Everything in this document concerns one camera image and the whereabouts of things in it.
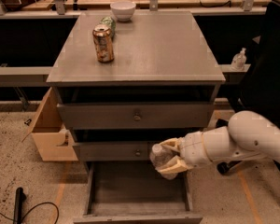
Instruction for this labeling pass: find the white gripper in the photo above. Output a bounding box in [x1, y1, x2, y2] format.
[156, 132, 212, 175]

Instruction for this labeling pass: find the hand sanitizer pump bottle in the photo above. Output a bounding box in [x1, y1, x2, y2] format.
[231, 48, 246, 71]

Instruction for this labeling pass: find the grey middle drawer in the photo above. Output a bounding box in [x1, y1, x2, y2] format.
[73, 141, 154, 161]

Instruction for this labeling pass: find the grey top drawer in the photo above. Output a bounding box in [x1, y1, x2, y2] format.
[57, 103, 214, 130]

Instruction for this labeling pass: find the black office chair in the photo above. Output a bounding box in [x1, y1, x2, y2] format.
[217, 0, 280, 172]

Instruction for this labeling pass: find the grey drawer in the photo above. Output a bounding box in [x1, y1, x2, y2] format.
[73, 141, 154, 161]
[57, 103, 214, 130]
[73, 161, 203, 224]

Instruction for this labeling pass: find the grey drawer cabinet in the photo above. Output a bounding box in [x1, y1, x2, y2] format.
[46, 10, 226, 224]

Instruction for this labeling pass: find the grey bottom drawer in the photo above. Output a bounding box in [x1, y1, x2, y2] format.
[73, 161, 203, 224]

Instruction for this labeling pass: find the clear plastic water bottle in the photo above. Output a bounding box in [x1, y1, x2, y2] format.
[149, 144, 174, 171]

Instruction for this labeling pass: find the white ceramic bowl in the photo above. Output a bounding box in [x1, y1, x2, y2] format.
[110, 1, 136, 21]

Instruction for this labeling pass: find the black floor cable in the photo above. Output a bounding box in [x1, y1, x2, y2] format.
[0, 202, 60, 224]

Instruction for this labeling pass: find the gold soda can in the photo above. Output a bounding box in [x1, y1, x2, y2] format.
[92, 24, 114, 63]

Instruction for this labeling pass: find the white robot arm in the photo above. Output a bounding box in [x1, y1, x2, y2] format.
[156, 111, 280, 175]

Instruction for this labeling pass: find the green soda can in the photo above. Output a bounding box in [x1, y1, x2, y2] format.
[100, 16, 116, 37]

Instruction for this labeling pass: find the black cylindrical tool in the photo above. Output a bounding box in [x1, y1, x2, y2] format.
[13, 187, 25, 224]

